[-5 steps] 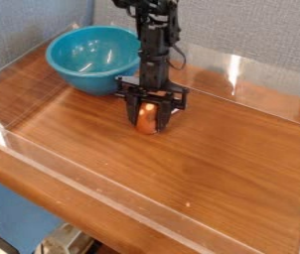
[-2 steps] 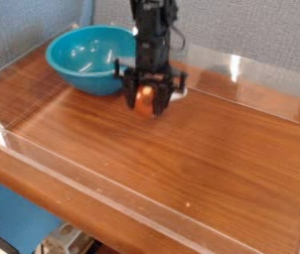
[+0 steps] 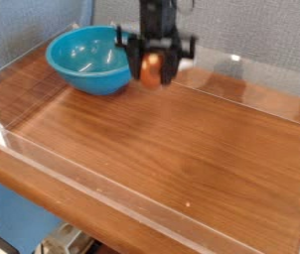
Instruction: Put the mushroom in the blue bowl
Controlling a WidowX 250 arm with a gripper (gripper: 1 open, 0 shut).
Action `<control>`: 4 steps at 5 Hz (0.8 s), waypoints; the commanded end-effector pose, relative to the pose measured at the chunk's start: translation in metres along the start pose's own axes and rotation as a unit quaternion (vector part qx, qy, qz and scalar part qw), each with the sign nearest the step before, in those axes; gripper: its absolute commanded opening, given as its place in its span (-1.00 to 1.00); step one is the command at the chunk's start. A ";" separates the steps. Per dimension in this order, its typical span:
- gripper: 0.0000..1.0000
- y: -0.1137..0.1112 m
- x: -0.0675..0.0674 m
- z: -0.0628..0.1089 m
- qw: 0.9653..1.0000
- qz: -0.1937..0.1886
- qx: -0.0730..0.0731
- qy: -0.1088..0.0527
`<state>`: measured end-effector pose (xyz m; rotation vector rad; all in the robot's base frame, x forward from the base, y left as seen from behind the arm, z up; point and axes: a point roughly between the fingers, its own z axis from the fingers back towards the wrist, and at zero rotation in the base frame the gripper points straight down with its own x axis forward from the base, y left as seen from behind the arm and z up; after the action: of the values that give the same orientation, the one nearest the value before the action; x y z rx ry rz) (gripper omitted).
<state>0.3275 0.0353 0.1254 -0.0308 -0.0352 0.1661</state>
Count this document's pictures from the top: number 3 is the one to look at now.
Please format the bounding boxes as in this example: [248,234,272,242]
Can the red toy mushroom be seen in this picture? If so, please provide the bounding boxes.
[140,53,164,90]

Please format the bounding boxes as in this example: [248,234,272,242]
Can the clear acrylic enclosure wall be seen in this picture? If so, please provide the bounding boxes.
[0,48,300,254]

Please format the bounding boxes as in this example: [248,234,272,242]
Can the blue plastic bowl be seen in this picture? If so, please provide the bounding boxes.
[46,26,132,95]

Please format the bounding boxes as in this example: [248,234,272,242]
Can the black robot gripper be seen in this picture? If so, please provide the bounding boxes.
[115,0,197,85]

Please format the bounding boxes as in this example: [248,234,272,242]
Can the grey box under table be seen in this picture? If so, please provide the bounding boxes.
[34,222,94,254]

